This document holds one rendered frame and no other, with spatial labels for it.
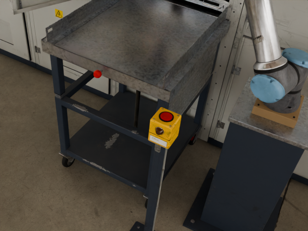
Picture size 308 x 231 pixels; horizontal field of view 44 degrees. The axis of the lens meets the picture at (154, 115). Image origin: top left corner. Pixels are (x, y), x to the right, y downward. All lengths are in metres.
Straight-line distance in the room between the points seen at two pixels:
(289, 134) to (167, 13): 0.86
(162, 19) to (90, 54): 0.47
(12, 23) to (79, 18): 1.15
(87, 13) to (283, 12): 0.90
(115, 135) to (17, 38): 1.16
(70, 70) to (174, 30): 1.11
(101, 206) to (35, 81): 1.19
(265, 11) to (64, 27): 0.88
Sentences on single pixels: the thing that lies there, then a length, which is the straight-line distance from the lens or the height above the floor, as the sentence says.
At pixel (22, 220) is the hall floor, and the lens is 2.09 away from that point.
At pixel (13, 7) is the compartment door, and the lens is 1.91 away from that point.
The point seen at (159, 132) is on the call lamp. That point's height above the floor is 0.87.
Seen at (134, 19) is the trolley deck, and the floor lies 0.85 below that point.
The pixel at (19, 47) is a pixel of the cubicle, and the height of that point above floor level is 0.15.
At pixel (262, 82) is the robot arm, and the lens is 1.35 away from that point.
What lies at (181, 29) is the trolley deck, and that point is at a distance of 1.83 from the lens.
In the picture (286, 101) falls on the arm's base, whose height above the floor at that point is 0.84.
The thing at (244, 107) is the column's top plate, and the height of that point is 0.75.
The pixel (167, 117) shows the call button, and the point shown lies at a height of 0.91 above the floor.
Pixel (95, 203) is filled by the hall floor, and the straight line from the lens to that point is 2.10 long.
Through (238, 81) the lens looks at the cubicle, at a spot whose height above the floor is 0.54.
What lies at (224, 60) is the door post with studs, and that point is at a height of 0.62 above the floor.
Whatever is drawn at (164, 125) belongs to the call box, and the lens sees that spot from 1.21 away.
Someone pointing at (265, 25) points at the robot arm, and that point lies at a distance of 1.31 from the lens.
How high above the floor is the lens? 1.73
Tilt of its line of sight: 42 degrees down
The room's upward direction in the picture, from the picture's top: 7 degrees clockwise
